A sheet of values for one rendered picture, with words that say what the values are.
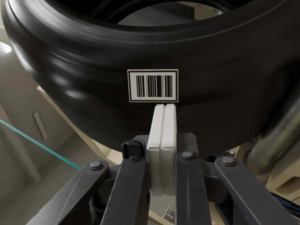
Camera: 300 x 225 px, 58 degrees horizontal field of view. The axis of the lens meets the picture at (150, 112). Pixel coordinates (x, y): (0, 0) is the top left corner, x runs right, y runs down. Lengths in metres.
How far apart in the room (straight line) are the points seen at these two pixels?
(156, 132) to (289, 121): 0.30
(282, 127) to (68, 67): 0.32
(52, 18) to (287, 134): 0.38
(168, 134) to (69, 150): 9.90
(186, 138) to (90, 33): 0.24
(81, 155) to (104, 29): 9.51
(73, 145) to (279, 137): 9.78
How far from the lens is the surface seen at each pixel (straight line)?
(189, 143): 0.16
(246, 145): 0.68
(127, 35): 0.35
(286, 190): 0.66
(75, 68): 0.36
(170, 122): 0.17
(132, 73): 0.32
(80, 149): 9.97
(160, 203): 8.83
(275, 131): 0.48
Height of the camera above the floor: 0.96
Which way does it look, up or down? 19 degrees up
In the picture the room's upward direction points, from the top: 65 degrees counter-clockwise
